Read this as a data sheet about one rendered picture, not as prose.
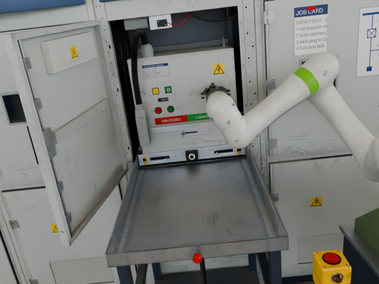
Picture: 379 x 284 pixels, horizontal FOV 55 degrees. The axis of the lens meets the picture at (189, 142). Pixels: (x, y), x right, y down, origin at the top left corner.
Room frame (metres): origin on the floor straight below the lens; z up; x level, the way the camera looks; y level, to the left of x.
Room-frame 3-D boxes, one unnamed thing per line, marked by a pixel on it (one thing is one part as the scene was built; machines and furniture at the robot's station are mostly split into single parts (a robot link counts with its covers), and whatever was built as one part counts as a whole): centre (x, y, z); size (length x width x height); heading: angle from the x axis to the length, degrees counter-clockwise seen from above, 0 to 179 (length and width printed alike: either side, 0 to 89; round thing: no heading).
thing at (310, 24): (1.65, -0.59, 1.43); 0.15 x 0.01 x 0.21; 88
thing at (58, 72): (1.41, 0.43, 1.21); 0.63 x 0.07 x 0.74; 167
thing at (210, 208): (1.35, 0.01, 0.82); 0.68 x 0.62 x 0.06; 178
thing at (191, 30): (2.08, -0.01, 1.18); 0.78 x 0.69 x 0.79; 178
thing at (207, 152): (1.70, 0.00, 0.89); 0.54 x 0.05 x 0.06; 88
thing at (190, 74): (1.68, 0.00, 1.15); 0.48 x 0.01 x 0.48; 88
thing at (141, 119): (1.62, 0.21, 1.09); 0.08 x 0.05 x 0.17; 178
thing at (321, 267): (0.80, -0.35, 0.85); 0.08 x 0.08 x 0.10; 88
